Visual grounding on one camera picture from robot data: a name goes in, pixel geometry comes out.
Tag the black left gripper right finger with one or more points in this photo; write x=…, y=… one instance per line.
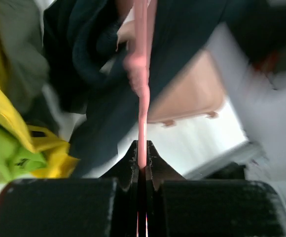
x=222, y=203

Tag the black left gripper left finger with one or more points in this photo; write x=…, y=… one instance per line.
x=84, y=207

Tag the yellow shorts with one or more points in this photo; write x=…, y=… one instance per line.
x=36, y=139

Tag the lime green shorts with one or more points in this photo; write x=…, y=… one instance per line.
x=16, y=160

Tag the pink hanger of navy shorts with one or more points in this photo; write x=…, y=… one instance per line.
x=137, y=31

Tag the olive green shorts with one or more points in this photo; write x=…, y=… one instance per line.
x=21, y=36

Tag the pink translucent plastic basin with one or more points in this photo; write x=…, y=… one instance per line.
x=196, y=90

